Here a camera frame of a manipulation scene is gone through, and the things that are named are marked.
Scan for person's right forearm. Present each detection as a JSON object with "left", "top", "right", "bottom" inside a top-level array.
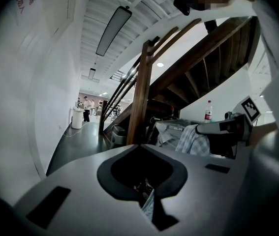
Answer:
[{"left": 248, "top": 121, "right": 279, "bottom": 148}]

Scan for black head-mounted camera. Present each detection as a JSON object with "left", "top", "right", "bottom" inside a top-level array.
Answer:
[{"left": 173, "top": 0, "right": 194, "bottom": 16}]

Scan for dark wooden staircase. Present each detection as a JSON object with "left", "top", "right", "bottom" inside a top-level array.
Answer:
[{"left": 99, "top": 16, "right": 262, "bottom": 147}]

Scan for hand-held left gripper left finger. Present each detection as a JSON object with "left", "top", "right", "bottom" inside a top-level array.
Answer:
[{"left": 13, "top": 144, "right": 160, "bottom": 236}]

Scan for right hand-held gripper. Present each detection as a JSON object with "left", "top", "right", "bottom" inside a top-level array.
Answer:
[{"left": 195, "top": 95, "right": 262, "bottom": 159}]

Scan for white bucket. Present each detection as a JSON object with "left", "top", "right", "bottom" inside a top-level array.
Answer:
[{"left": 70, "top": 107, "right": 84, "bottom": 129}]

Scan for red label water bottle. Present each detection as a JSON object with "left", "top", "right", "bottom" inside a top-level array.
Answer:
[{"left": 204, "top": 99, "right": 214, "bottom": 124}]

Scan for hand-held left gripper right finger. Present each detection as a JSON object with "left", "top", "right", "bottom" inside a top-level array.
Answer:
[{"left": 139, "top": 144, "right": 251, "bottom": 236}]

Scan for person's white shirt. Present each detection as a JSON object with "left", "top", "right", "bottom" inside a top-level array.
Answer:
[{"left": 227, "top": 0, "right": 279, "bottom": 137}]

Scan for white blue checked clothes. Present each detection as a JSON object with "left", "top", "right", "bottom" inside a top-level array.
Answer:
[{"left": 157, "top": 124, "right": 211, "bottom": 157}]

